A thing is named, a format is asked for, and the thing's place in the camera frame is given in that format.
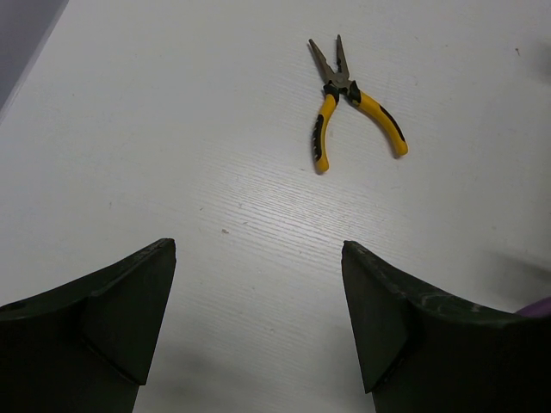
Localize yellow black needle-nose pliers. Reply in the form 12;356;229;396
308;34;409;175

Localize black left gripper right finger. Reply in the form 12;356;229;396
342;241;550;412

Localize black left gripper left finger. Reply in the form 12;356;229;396
1;238;176;412

